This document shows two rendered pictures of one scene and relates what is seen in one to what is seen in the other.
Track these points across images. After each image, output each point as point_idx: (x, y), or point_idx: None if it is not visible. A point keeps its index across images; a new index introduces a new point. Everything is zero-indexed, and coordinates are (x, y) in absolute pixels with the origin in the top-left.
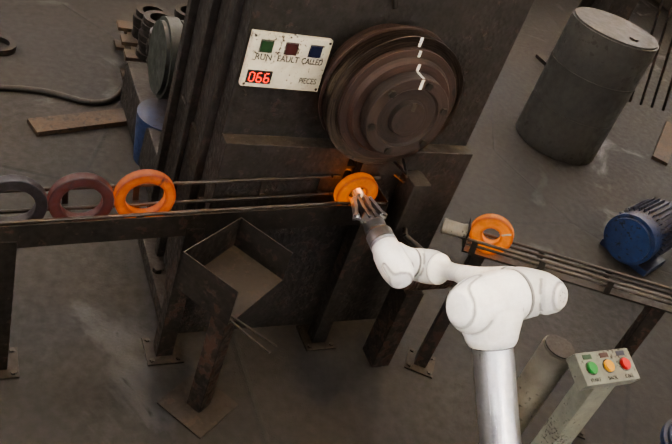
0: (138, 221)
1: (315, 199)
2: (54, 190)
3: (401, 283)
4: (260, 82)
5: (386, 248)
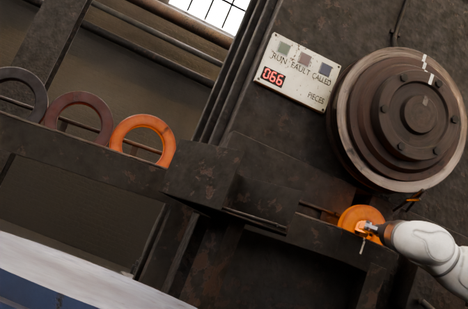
0: (129, 163)
1: None
2: (58, 97)
3: (441, 248)
4: (274, 82)
5: (414, 221)
